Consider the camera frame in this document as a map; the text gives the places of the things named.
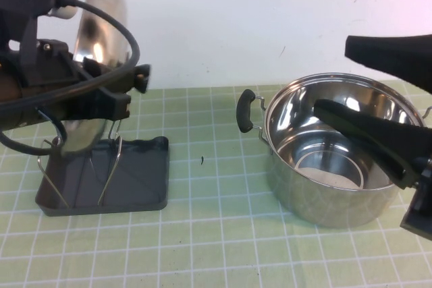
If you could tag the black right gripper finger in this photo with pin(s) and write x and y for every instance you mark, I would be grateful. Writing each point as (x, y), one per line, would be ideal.
(395, 53)

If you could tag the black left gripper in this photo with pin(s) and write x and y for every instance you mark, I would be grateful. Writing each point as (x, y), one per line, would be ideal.
(50, 65)

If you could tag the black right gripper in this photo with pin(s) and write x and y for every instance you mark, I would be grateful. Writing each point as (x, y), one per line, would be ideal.
(422, 207)

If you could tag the steel pot lid black knob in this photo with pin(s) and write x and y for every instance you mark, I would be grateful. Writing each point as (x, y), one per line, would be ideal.
(101, 15)

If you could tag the green checked table mat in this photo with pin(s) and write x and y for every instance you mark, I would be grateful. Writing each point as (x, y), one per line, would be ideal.
(216, 251)

